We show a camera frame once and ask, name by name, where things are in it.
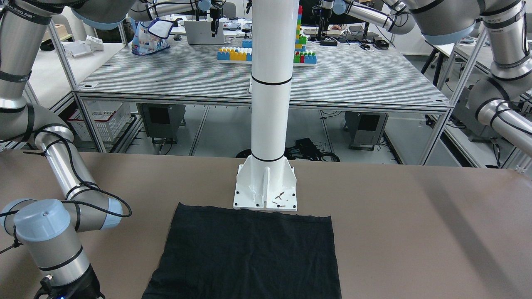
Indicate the black graphic t-shirt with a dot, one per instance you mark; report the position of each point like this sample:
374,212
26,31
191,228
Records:
220,253

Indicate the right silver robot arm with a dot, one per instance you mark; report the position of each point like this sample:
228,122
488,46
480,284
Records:
49,228

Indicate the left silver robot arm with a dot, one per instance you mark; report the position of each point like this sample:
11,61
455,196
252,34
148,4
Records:
505,23

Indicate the colourful toy block set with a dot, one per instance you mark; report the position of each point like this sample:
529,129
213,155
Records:
275,37

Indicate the silver laptop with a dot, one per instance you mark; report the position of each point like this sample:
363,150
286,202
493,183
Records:
202,33

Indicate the striped metal workbench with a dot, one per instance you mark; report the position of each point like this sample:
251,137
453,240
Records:
345,77

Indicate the white plastic crate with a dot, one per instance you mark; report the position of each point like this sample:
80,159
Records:
109,117

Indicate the printed plastic bag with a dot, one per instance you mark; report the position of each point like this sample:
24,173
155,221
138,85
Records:
150,36

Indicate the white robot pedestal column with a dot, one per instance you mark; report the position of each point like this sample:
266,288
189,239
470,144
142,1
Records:
266,180

